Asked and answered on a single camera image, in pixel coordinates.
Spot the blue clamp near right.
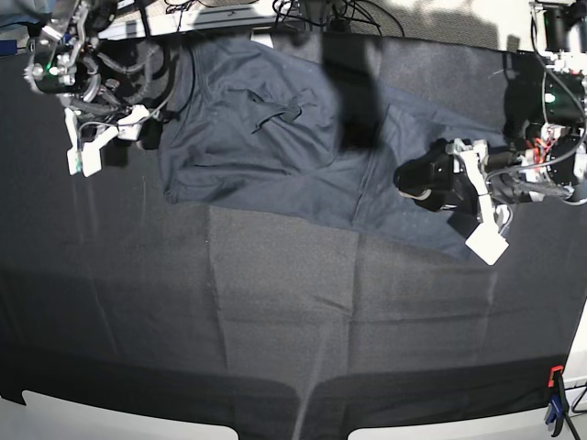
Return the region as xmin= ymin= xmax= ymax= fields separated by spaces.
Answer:
xmin=545 ymin=365 xmax=569 ymax=437

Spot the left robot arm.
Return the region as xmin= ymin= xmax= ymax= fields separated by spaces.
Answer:
xmin=395 ymin=1 xmax=586 ymax=217

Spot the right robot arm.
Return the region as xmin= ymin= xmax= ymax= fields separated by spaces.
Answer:
xmin=24 ymin=1 xmax=181 ymax=153

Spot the black cable bundle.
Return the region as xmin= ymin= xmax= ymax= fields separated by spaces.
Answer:
xmin=271 ymin=0 xmax=407 ymax=37

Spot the dark navy t-shirt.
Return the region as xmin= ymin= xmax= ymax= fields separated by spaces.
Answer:
xmin=159 ymin=37 xmax=504 ymax=257

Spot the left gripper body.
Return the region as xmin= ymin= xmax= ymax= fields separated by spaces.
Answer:
xmin=429 ymin=139 xmax=479 ymax=215

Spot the black felt table cover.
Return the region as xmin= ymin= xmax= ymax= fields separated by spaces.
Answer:
xmin=1 ymin=35 xmax=586 ymax=439

